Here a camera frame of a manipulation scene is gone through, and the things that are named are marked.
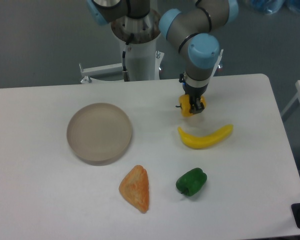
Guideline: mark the green toy bell pepper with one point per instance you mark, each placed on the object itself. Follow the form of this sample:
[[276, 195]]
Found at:
[[191, 182]]

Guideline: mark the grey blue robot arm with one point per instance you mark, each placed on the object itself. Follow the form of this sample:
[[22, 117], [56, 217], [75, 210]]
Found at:
[[134, 22]]

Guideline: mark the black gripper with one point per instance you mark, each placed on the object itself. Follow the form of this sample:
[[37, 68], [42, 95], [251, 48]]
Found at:
[[194, 89]]

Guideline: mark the yellow toy banana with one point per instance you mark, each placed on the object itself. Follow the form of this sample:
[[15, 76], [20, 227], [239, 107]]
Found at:
[[202, 142]]

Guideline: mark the yellow toy bell pepper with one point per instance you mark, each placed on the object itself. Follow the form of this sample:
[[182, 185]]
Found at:
[[185, 107]]

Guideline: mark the beige round plate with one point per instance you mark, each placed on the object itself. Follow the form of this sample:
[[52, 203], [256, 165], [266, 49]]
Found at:
[[99, 133]]

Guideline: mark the orange toy bread slice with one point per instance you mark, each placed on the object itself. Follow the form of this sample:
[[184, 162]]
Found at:
[[134, 188]]

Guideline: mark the blue plastic bag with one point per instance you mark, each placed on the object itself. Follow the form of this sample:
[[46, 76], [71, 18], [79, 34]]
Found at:
[[270, 7]]

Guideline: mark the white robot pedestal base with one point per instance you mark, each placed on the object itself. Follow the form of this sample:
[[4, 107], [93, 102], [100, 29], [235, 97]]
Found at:
[[144, 61]]

